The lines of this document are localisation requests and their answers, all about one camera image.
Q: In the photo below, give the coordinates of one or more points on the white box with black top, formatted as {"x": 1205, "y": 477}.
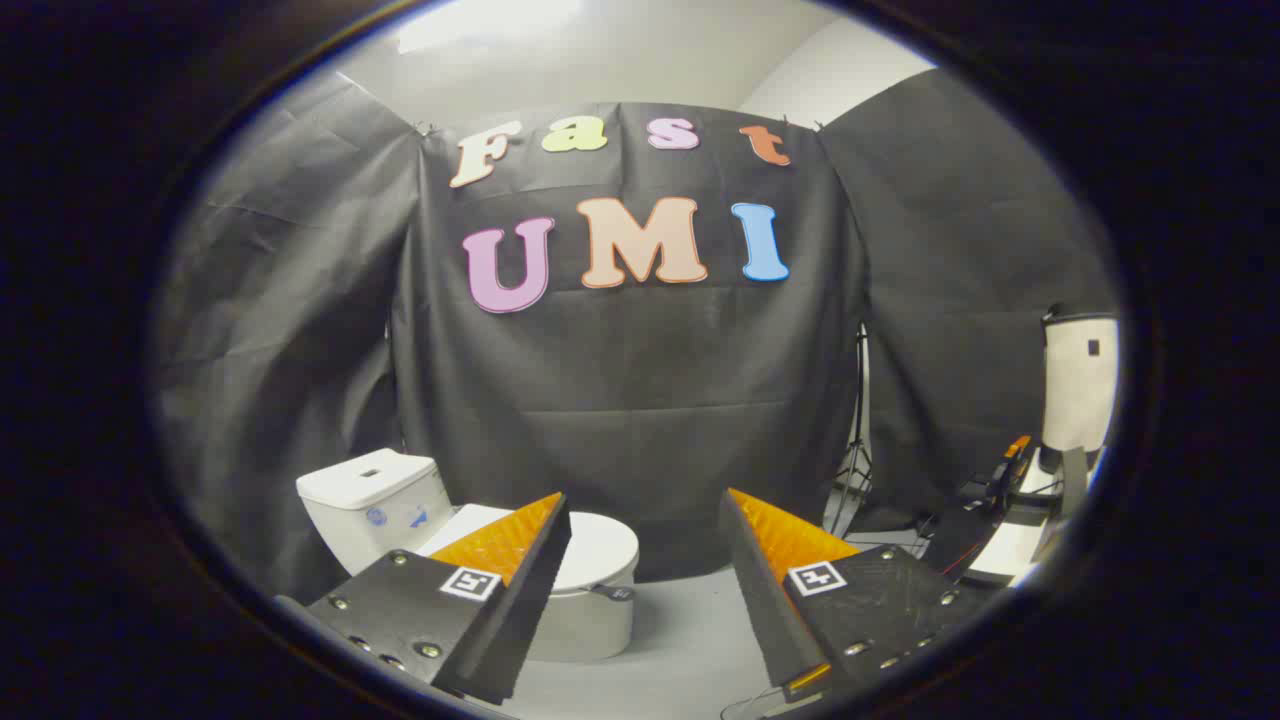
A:
{"x": 1078, "y": 390}

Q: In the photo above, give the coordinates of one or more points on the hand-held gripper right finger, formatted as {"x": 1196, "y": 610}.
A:
{"x": 762, "y": 590}

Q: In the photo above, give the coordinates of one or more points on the black and orange tool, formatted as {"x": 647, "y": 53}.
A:
{"x": 965, "y": 530}

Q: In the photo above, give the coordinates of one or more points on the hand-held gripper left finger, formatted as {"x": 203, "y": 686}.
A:
{"x": 520, "y": 600}

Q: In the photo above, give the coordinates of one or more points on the white curved stand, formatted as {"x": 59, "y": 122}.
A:
{"x": 1010, "y": 550}

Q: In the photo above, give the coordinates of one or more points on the black tripod stand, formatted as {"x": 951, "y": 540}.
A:
{"x": 857, "y": 445}

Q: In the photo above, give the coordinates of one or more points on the white toilet body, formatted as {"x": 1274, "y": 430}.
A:
{"x": 370, "y": 500}

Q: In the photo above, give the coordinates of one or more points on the black backdrop cloth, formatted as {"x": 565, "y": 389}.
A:
{"x": 620, "y": 400}

